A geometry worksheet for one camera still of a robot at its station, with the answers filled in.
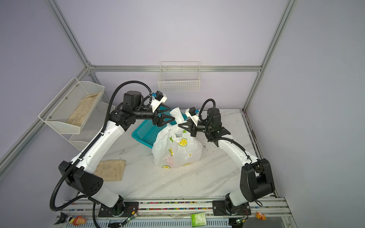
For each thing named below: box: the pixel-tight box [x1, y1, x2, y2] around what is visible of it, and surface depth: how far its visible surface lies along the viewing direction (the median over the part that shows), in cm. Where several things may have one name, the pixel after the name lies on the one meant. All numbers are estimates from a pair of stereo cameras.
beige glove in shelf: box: [66, 91, 102, 127], surface depth 81 cm
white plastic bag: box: [151, 107, 203, 169], surface depth 81 cm
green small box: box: [191, 212, 207, 228], surface depth 70 cm
